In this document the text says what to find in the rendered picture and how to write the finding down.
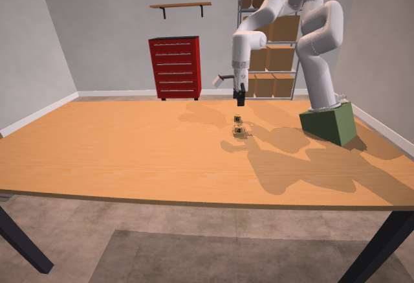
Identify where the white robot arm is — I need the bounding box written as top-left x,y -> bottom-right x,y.
232,0 -> 347,112

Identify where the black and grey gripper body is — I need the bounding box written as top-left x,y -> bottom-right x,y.
232,67 -> 249,92

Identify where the tan number cube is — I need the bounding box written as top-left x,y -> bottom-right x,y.
234,113 -> 241,122
235,124 -> 243,133

